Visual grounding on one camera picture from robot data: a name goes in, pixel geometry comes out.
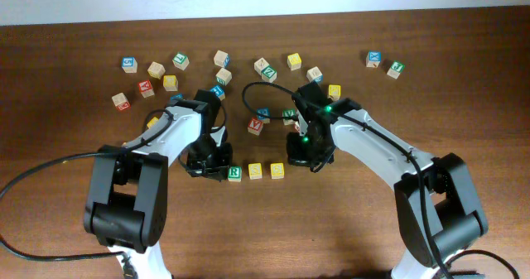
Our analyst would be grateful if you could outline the green L block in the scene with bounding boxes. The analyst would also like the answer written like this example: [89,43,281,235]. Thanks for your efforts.
[172,52,190,70]

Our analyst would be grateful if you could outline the green R block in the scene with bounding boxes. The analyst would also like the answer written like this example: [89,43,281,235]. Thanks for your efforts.
[228,166,243,182]

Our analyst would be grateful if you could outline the blue H block centre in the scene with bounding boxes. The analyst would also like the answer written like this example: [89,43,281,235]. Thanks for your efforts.
[210,85,225,101]

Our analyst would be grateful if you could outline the blue top block far-left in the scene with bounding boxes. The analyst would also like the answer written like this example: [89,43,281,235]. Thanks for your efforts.
[121,57,137,74]

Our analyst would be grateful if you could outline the yellow S block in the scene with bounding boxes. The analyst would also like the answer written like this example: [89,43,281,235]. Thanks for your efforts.
[248,163,263,180]

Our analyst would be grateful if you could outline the blue H block left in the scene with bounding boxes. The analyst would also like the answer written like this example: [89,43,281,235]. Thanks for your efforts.
[170,94,183,100]

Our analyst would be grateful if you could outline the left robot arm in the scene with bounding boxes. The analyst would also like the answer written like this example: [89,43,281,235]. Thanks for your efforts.
[84,89,233,278]

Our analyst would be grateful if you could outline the plain wood block by Z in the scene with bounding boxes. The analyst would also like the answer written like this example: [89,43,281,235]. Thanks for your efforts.
[253,58,269,75]

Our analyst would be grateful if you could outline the blue h block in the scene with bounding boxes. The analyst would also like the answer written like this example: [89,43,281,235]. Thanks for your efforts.
[210,85,225,101]
[170,94,183,100]

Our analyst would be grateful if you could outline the wood block blue bottom side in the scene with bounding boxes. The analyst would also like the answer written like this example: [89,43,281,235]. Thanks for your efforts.
[306,66,323,83]

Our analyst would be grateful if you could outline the wood block red side left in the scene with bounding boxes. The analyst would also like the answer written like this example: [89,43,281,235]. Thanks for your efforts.
[112,93,131,111]

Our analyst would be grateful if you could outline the wood block blue D side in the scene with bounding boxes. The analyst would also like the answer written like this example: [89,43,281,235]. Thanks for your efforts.
[214,51,230,68]

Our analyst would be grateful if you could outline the yellow block top row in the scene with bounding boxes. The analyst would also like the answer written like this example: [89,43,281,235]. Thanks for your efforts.
[287,53,302,70]

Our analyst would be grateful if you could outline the green V block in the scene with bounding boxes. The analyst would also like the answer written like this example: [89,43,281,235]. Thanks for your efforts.
[282,108,297,125]

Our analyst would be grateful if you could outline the wood block green side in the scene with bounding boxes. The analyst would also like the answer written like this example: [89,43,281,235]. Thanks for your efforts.
[215,68,232,86]

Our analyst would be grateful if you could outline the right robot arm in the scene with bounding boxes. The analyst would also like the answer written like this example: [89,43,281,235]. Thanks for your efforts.
[287,82,489,278]

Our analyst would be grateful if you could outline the plain wood block yellow-side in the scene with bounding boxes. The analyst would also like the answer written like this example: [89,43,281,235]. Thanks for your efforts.
[147,61,166,79]

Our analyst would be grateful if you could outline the red V block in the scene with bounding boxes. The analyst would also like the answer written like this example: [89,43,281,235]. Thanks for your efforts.
[248,118,264,136]

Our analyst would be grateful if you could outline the red A block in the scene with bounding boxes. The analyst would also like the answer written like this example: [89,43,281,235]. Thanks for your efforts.
[137,80,155,98]

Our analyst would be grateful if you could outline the green J block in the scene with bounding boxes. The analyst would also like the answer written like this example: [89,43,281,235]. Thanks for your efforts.
[387,61,405,79]

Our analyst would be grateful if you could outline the green Z block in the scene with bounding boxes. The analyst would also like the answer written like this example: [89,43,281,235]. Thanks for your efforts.
[261,65,277,83]

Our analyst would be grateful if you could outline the blue X block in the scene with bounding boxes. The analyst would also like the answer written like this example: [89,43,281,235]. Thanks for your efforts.
[365,51,382,68]

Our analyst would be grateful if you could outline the blue P block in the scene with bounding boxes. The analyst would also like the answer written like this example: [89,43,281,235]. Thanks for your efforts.
[257,108,270,124]

